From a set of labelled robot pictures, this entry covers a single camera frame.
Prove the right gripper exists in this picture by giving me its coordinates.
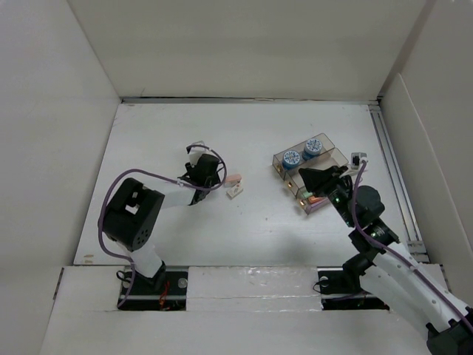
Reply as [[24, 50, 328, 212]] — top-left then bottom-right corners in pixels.
[[297, 165, 356, 227]]

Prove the blue round jar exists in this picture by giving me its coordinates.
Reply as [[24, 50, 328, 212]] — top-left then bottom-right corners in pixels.
[[302, 138, 323, 160], [282, 149, 302, 170]]

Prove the white staples box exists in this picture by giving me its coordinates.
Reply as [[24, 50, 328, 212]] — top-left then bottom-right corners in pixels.
[[226, 183, 244, 200]]

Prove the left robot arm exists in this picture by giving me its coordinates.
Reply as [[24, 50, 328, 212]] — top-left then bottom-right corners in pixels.
[[98, 153, 225, 294]]

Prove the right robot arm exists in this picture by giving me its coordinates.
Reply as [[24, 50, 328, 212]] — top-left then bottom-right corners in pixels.
[[299, 166, 472, 354]]

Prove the pink mini stapler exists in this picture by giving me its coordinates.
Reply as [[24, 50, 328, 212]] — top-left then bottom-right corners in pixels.
[[224, 174, 242, 187]]

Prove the clear three-drawer organizer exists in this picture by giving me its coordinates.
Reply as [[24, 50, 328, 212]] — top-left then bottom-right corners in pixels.
[[272, 133, 350, 214]]

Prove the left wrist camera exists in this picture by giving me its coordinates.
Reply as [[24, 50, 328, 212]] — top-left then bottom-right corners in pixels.
[[186, 141, 208, 166]]

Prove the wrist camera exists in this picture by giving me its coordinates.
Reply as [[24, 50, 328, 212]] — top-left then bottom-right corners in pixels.
[[342, 152, 368, 176], [186, 141, 208, 166]]

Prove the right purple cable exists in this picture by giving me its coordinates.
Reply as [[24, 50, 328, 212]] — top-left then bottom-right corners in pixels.
[[349, 158, 473, 326]]

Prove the purple cable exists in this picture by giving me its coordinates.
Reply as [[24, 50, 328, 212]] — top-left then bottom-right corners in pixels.
[[349, 158, 473, 326], [95, 146, 227, 310]]

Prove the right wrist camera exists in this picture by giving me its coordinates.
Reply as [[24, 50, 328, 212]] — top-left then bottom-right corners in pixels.
[[342, 152, 368, 176]]

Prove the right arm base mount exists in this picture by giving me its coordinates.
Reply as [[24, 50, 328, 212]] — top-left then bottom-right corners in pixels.
[[313, 267, 389, 311]]

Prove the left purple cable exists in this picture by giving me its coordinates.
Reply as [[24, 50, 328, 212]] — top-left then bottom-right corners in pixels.
[[95, 146, 227, 310]]

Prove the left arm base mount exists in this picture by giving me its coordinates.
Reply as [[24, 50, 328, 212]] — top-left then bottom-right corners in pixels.
[[116, 267, 188, 311]]

